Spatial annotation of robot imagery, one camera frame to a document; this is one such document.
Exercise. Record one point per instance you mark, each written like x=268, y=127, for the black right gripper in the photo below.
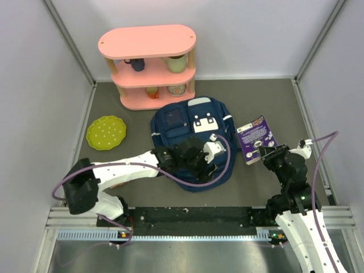
x=268, y=153

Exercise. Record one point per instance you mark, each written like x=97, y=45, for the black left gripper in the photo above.
x=200, y=174

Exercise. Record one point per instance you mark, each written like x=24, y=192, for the purple card box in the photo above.
x=253, y=135

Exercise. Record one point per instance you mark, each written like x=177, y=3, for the navy blue student backpack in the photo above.
x=200, y=117

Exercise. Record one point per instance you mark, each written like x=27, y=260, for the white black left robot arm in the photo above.
x=85, y=184

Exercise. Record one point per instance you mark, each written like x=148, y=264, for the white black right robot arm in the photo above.
x=297, y=211

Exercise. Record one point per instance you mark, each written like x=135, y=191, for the patterned ceramic bowl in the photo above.
x=177, y=90

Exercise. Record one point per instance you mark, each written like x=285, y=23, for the orange cup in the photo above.
x=152, y=92

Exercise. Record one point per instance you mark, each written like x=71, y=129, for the tan leather card wallet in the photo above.
x=114, y=186

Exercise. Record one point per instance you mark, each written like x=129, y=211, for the green polka dot plate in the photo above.
x=106, y=133

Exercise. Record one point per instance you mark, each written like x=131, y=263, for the pale green mug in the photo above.
x=176, y=64

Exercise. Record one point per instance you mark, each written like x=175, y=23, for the pink three-tier wooden shelf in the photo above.
x=150, y=43

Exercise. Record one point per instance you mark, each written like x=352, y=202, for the dark blue mug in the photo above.
x=137, y=64

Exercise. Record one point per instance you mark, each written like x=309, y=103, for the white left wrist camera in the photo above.
x=213, y=148

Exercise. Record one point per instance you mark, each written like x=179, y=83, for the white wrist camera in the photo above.
x=303, y=148
x=213, y=148

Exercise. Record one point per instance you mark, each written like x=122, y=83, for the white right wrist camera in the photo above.
x=303, y=148

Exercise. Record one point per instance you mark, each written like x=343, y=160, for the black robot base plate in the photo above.
x=190, y=221

